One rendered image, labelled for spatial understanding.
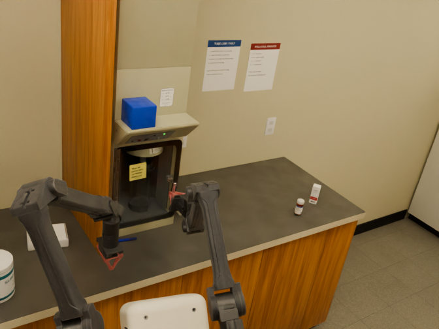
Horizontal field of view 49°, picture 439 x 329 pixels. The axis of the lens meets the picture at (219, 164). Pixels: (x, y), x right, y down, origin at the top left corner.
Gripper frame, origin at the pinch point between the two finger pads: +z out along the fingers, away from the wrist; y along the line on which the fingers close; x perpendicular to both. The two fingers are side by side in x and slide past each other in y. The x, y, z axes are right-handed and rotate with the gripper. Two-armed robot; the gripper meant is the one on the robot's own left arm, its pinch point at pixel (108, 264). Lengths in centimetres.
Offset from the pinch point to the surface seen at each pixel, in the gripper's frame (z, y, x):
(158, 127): -41, 22, -27
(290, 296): 63, 6, -110
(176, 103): -46, 33, -41
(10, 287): 10.9, 14.0, 30.9
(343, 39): -60, 76, -182
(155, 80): -56, 33, -30
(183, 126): -40, 22, -39
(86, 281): 15.7, 11.2, 4.0
